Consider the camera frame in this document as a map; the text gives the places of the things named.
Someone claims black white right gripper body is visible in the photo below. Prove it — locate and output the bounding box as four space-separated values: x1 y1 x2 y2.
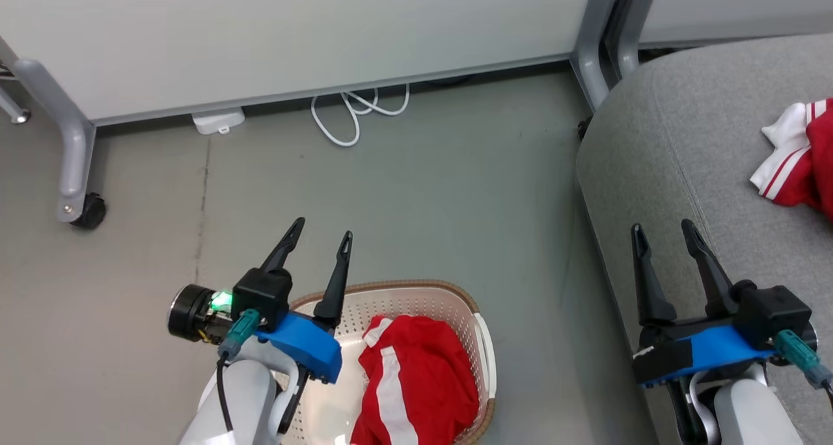
633 315 740 386

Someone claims black caster wheel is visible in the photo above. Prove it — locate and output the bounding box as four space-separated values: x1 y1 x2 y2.
70 193 107 230

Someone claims cream plastic laundry basket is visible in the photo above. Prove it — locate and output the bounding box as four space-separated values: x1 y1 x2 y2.
277 279 498 445

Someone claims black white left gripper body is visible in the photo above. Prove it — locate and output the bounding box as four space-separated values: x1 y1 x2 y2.
168 284 234 344

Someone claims left camera cable teal plug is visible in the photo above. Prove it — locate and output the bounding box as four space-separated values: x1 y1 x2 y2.
217 308 262 433

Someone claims right camera cable teal plug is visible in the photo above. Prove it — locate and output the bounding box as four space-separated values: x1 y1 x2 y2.
774 330 833 410

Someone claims white power box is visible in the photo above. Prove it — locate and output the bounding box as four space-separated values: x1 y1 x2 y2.
192 107 246 135

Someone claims small white partition panel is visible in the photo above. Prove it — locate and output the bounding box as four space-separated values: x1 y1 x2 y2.
641 0 833 47

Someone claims red jersey with white sleeve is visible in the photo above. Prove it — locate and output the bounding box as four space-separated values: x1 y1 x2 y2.
750 98 833 221

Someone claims camera cable teal plug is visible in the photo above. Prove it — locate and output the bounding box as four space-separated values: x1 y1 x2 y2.
217 308 262 433
774 330 833 410

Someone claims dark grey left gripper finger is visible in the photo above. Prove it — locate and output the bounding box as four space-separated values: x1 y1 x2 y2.
260 217 305 272
314 232 353 332

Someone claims large white partition panel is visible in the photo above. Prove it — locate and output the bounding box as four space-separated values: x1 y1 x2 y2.
0 0 616 126

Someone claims grey partition foot with caster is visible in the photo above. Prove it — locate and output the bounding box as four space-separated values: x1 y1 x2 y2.
13 59 97 223

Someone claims white coiled cable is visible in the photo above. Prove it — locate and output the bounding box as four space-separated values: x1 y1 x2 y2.
310 84 411 148

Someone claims red garment with white stripe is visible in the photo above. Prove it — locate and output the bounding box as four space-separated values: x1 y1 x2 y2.
350 315 480 445

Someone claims grey fabric sofa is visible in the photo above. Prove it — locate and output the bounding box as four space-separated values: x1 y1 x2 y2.
576 34 833 445

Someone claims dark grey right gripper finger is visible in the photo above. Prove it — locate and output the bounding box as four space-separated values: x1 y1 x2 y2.
630 224 678 327
681 219 740 319

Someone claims grey metal table leg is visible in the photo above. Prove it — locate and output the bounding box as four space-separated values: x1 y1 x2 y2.
0 84 31 125

